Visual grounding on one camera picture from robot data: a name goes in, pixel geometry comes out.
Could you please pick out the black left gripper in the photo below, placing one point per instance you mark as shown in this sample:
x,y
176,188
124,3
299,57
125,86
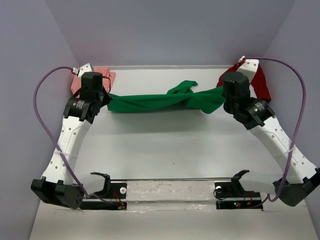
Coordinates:
x,y
107,98

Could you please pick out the green t-shirt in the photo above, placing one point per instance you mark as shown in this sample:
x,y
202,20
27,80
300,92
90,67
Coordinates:
x,y
181,95

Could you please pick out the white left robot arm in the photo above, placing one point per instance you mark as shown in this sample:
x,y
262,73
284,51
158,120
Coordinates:
x,y
58,184

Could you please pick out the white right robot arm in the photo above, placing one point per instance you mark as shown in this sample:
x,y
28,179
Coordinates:
x,y
300,176

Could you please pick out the red t-shirt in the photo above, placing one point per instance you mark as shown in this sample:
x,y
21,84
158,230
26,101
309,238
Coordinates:
x,y
258,83

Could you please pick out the folded pink t-shirt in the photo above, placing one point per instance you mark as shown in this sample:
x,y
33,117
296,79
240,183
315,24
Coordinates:
x,y
107,82

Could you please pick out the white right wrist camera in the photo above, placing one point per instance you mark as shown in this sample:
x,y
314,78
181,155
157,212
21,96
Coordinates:
x,y
248,67

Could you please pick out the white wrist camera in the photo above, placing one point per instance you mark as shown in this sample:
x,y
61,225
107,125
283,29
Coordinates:
x,y
248,67
87,68

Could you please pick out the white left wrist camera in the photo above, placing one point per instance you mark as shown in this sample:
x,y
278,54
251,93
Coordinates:
x,y
87,68

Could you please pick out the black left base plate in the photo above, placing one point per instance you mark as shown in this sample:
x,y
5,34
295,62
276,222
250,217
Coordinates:
x,y
111,198

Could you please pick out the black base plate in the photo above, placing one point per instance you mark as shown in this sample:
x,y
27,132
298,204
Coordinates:
x,y
111,198
230,197

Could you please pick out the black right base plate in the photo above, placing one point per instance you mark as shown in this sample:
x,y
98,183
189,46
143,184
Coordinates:
x,y
230,197

